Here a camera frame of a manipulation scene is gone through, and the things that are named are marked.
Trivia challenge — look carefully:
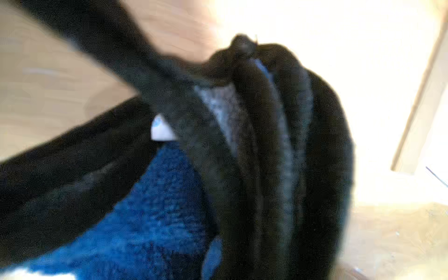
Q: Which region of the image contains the blue microfiber cloth black trim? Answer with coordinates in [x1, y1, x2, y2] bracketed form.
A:
[1, 1, 354, 280]

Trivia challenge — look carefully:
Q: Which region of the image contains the white picture frame black border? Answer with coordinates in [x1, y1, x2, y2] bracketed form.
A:
[390, 8, 448, 189]

